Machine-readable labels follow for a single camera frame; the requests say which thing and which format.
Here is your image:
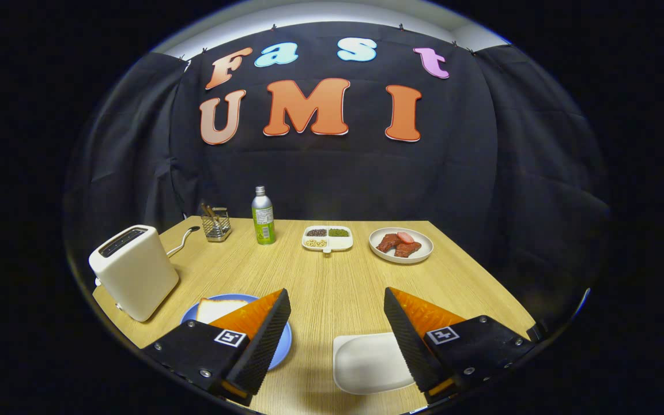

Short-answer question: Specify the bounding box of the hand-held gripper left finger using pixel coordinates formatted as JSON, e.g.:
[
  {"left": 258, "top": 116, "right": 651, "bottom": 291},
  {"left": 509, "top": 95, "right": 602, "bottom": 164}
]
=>
[{"left": 141, "top": 288, "right": 292, "bottom": 407}]

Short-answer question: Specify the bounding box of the white round plate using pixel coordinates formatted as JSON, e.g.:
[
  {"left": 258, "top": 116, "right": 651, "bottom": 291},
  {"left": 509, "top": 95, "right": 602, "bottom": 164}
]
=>
[{"left": 368, "top": 227, "right": 434, "bottom": 265}]

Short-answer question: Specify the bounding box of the white toaster cable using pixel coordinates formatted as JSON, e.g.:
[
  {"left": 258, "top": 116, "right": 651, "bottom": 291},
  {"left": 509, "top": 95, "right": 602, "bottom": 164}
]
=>
[{"left": 166, "top": 226, "right": 201, "bottom": 258}]

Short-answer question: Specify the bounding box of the metal wire utensil holder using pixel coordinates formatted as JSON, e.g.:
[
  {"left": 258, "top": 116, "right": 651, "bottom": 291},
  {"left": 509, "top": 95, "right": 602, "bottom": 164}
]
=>
[{"left": 201, "top": 207, "right": 232, "bottom": 243}]

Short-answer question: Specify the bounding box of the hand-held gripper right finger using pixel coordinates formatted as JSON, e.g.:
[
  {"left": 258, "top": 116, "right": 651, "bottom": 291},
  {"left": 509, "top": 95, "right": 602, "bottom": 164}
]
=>
[{"left": 383, "top": 287, "right": 535, "bottom": 405}]

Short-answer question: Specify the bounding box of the blue plate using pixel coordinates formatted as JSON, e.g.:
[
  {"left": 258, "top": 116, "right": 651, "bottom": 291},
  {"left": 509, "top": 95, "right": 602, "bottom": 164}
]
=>
[{"left": 180, "top": 294, "right": 293, "bottom": 371}]

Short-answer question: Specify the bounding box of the white toaster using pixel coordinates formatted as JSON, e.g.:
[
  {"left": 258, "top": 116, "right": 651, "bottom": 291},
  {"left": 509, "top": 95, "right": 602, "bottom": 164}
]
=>
[{"left": 89, "top": 225, "right": 180, "bottom": 322}]

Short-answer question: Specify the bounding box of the toasted bread slice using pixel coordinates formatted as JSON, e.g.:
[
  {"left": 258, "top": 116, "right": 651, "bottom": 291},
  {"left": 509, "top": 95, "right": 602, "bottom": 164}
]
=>
[{"left": 196, "top": 297, "right": 250, "bottom": 325}]

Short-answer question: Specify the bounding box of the black backdrop cloth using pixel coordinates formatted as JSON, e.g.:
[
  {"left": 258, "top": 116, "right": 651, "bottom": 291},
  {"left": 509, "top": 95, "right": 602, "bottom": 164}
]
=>
[{"left": 64, "top": 22, "right": 609, "bottom": 323}]

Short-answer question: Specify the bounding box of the silver bottle with green label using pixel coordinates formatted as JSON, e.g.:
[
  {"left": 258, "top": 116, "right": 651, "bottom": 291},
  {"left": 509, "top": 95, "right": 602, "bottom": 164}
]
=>
[{"left": 251, "top": 186, "right": 277, "bottom": 246}]

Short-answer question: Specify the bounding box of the white divided dish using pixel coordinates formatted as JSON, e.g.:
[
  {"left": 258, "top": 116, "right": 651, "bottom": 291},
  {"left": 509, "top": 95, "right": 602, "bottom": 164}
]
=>
[{"left": 301, "top": 225, "right": 354, "bottom": 254}]

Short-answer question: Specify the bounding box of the white square plate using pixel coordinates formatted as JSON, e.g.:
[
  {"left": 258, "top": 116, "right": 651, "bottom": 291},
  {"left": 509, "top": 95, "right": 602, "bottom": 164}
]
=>
[{"left": 333, "top": 332, "right": 416, "bottom": 395}]

